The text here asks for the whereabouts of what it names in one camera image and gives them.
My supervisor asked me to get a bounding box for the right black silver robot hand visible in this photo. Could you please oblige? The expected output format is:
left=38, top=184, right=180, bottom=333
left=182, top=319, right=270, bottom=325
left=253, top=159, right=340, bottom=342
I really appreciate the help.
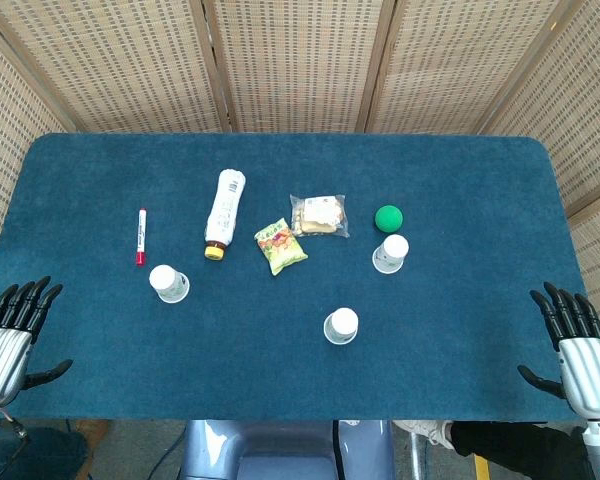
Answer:
left=517, top=281, right=600, bottom=424

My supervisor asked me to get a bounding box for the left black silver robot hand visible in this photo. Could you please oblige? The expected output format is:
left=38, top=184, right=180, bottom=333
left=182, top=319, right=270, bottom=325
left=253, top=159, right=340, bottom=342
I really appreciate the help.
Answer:
left=0, top=275, right=75, bottom=407

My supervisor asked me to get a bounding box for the white floral paper cup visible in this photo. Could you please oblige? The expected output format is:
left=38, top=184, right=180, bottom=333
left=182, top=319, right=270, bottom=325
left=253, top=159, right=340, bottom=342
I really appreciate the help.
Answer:
left=148, top=264, right=191, bottom=305
left=322, top=307, right=359, bottom=347
left=371, top=234, right=410, bottom=275

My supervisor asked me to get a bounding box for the light blue robot base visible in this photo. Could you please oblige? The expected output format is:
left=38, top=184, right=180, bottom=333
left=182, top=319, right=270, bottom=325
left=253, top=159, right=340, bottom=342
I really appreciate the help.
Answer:
left=179, top=419, right=396, bottom=480

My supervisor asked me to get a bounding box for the black trouser leg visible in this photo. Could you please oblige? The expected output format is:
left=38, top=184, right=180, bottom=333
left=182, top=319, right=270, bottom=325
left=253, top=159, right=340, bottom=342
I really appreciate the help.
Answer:
left=449, top=421, right=589, bottom=480

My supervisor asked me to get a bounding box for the white sneaker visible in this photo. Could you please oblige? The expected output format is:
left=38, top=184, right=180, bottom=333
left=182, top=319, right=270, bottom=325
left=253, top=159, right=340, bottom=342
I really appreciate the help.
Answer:
left=393, top=419, right=454, bottom=451

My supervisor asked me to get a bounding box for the red white marker pen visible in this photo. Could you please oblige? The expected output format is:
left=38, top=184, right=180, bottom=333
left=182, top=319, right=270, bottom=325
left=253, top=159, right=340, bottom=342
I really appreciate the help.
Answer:
left=135, top=207, right=149, bottom=267

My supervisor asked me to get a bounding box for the grey metal table leg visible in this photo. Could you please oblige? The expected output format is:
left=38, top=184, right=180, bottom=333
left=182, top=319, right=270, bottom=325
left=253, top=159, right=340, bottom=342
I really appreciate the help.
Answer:
left=408, top=430, right=425, bottom=480

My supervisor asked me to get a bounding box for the blue carpet table mat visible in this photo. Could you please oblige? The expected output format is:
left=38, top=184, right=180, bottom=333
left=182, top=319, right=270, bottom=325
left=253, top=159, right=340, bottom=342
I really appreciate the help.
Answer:
left=0, top=132, right=589, bottom=421

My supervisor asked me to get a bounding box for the woven bamboo screen panel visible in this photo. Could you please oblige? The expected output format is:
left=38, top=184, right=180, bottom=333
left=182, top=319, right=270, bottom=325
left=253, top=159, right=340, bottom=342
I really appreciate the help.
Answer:
left=365, top=0, right=579, bottom=136
left=0, top=12, right=79, bottom=254
left=477, top=0, right=600, bottom=351
left=0, top=0, right=233, bottom=135
left=201, top=0, right=397, bottom=135

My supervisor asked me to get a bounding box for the green ball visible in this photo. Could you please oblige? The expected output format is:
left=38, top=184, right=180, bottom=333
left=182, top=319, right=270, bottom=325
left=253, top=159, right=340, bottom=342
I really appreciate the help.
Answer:
left=374, top=204, right=405, bottom=235

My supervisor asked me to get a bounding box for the white bottle yellow cap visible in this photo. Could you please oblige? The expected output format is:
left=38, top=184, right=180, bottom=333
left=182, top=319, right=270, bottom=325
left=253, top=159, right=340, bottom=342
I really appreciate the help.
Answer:
left=203, top=168, right=247, bottom=261

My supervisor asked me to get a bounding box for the green yellow snack bag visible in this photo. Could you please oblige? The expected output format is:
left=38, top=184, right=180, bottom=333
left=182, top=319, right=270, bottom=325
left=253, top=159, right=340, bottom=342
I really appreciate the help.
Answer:
left=253, top=217, right=310, bottom=277

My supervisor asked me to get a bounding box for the clear wrapped sandwich pack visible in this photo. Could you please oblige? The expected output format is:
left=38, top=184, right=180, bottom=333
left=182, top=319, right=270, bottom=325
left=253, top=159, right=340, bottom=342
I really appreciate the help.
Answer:
left=289, top=193, right=351, bottom=239

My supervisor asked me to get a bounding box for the thin black cable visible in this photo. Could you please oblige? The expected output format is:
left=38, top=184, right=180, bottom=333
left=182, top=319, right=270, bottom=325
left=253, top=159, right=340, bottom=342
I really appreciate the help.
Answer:
left=0, top=408, right=32, bottom=442

